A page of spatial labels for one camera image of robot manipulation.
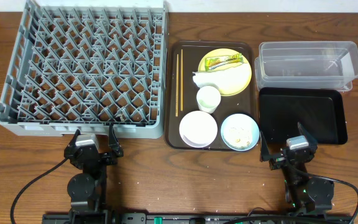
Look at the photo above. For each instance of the left wooden chopstick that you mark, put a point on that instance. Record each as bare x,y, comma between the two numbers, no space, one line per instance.
177,86

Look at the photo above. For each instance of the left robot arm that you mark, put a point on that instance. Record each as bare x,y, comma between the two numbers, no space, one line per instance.
87,189

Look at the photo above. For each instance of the rice food waste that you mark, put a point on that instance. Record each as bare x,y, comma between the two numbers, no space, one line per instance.
238,137

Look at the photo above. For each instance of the green snack wrapper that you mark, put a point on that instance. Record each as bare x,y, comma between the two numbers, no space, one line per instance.
211,63

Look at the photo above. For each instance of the right wooden chopstick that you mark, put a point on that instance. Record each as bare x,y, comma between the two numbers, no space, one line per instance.
181,80

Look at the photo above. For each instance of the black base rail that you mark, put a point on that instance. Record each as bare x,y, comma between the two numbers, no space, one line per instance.
141,218

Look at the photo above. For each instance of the wooden chopstick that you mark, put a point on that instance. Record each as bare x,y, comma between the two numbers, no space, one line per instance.
181,80
177,86

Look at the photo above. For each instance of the white cup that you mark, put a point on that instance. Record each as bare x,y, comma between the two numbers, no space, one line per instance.
208,98

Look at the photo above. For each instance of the white paper napkin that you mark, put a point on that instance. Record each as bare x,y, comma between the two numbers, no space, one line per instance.
229,79

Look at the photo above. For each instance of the yellow plate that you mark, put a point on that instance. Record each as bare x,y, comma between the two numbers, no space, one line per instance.
220,52

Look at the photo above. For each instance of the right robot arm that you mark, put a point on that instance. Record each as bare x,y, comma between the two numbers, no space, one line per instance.
310,196

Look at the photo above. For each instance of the black waste tray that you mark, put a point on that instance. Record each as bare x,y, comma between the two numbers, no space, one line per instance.
320,112

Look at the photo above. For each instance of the light blue bowl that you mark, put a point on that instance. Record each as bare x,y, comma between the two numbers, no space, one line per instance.
243,121

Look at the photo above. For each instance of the clear plastic bin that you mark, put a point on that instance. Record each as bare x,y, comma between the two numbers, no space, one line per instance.
329,65

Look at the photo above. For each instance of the grey dishwasher rack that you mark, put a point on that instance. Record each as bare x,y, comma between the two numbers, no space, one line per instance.
93,69

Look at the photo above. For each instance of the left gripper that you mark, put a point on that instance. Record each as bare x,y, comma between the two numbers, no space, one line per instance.
114,150

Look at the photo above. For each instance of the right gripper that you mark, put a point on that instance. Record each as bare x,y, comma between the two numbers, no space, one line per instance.
265,155

